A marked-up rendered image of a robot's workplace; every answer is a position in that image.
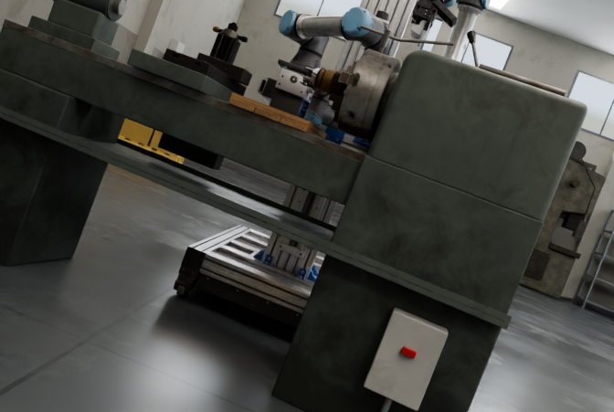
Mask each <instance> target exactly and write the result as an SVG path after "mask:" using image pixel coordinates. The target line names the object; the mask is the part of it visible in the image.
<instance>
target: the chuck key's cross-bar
mask: <svg viewBox="0 0 614 412"><path fill-rule="evenodd" d="M360 28H363V29H365V30H368V31H370V32H373V33H376V34H378V35H381V36H384V35H385V33H383V32H381V31H378V30H375V29H373V28H371V27H368V26H363V25H361V26H360ZM389 38H391V39H393V40H396V41H399V42H410V43H422V44H434V45H446V46H453V42H443V41H431V40H419V39H407V38H398V37H393V36H391V35H390V36H389Z"/></svg>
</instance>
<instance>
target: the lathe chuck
mask: <svg viewBox="0 0 614 412"><path fill-rule="evenodd" d="M390 58H391V57H390V56H388V55H385V54H382V53H379V52H376V51H374V50H372V49H367V50H366V51H365V52H364V53H363V55H362V56H361V58H360V59H359V60H358V62H357V64H356V66H355V69H354V71H353V74H355V75H356V73H357V74H360V75H359V76H360V80H359V81H358V84H357V86H355V87H351V86H352V84H349V83H348V85H347V88H346V90H345V93H344V98H343V101H342V104H341V108H340V112H339V117H338V129H339V131H341V132H345V133H348V134H351V135H353V136H355V137H358V138H360V139H361V130H362V125H363V121H364V117H365V112H366V109H367V106H368V103H369V101H370V98H371V95H372V93H373V90H374V87H375V85H376V82H377V80H378V78H379V75H380V73H381V71H382V69H383V67H384V66H385V64H386V62H387V61H388V60H389V59H390ZM349 111H353V112H354V113H355V115H356V117H355V119H350V118H348V116H347V112H349Z"/></svg>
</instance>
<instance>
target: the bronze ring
mask: <svg viewBox="0 0 614 412"><path fill-rule="evenodd" d="M338 73H339V72H338V71H337V70H336V71H332V70H330V69H328V70H326V69H320V70H319V71H318V73H317V75H316V78H315V82H314V87H315V88H317V89H321V91H323V92H326V93H328V95H330V92H335V93H339V92H340V91H341V89H339V88H336V87H334V86H332V85H331V80H332V78H333V74H338Z"/></svg>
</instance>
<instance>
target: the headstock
mask: <svg viewBox="0 0 614 412"><path fill-rule="evenodd" d="M587 113H588V107H587V105H586V104H585V103H583V102H580V101H577V100H572V99H569V98H567V97H564V96H561V95H558V94H555V93H553V92H550V91H547V90H542V89H539V88H537V87H534V86H531V85H528V84H525V83H522V82H520V81H517V80H514V79H509V78H506V77H504V76H501V75H498V74H495V73H492V72H490V71H487V70H484V69H479V68H476V67H474V66H471V65H468V64H465V63H462V62H459V61H457V60H454V59H451V58H446V57H443V56H441V55H438V54H435V53H432V52H430V51H427V50H423V49H420V50H415V51H413V52H411V53H410V54H408V55H407V56H406V58H405V60H404V62H403V64H402V67H401V69H400V71H399V73H398V76H397V80H396V83H395V85H394V88H393V89H392V92H391V94H390V97H389V99H388V102H387V105H386V108H385V110H384V113H383V115H382V118H381V120H380V123H379V125H378V127H377V130H376V134H375V136H374V139H373V141H372V143H371V146H370V148H369V151H368V153H367V155H370V156H372V157H375V158H376V159H379V160H382V161H384V162H387V163H390V164H393V165H396V166H398V167H401V168H404V169H406V170H409V171H411V172H413V173H416V174H420V175H423V176H425V177H427V178H430V179H432V180H435V181H438V182H440V183H443V184H445V185H449V186H452V187H454V188H457V189H459V190H461V191H464V192H466V193H469V194H472V195H476V196H478V197H480V198H483V199H486V200H488V201H491V202H494V203H495V204H498V205H500V206H505V207H507V208H510V209H512V210H514V211H517V212H520V213H522V214H525V215H528V216H530V217H534V218H536V219H539V220H541V221H543V222H544V220H545V216H546V213H547V211H548V208H549V207H550V205H551V202H552V200H553V197H554V195H555V192H556V189H557V187H558V184H559V182H560V179H561V177H562V174H563V172H564V170H565V168H566V164H567V161H568V159H569V156H570V154H571V152H572V150H573V147H574V145H575V142H576V140H577V137H578V134H579V132H580V129H581V127H582V125H583V122H584V120H585V118H586V116H587Z"/></svg>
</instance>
